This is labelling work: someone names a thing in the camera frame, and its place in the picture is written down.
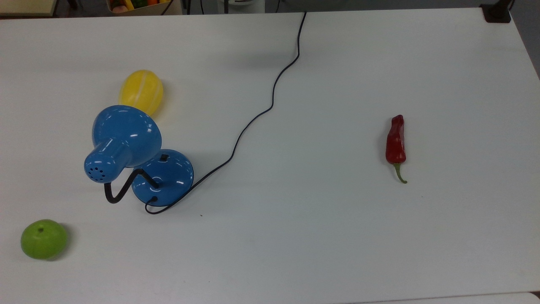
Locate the blue desk lamp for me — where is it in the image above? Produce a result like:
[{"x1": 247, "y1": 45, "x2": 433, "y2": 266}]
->
[{"x1": 84, "y1": 105, "x2": 194, "y2": 207}]

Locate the red toy chili pepper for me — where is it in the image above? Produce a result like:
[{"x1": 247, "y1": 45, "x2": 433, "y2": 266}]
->
[{"x1": 385, "y1": 114, "x2": 408, "y2": 184}]

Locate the yellow toy melon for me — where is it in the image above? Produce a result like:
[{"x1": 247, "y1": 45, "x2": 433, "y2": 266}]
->
[{"x1": 119, "y1": 70, "x2": 164, "y2": 118}]

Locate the box of toy fruits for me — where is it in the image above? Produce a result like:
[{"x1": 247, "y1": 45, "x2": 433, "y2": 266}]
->
[{"x1": 105, "y1": 0, "x2": 183, "y2": 16}]

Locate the green toy apple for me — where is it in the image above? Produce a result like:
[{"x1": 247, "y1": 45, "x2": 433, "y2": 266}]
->
[{"x1": 20, "y1": 219, "x2": 68, "y2": 261}]

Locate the beige side table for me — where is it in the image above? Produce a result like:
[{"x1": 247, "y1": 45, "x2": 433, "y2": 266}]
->
[{"x1": 0, "y1": 0, "x2": 58, "y2": 17}]

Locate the black lamp power cable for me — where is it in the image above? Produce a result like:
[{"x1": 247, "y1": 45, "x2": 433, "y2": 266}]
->
[{"x1": 145, "y1": 12, "x2": 307, "y2": 215}]

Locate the black table clamp mount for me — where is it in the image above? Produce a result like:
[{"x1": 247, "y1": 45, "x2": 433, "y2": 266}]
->
[{"x1": 480, "y1": 0, "x2": 512, "y2": 23}]

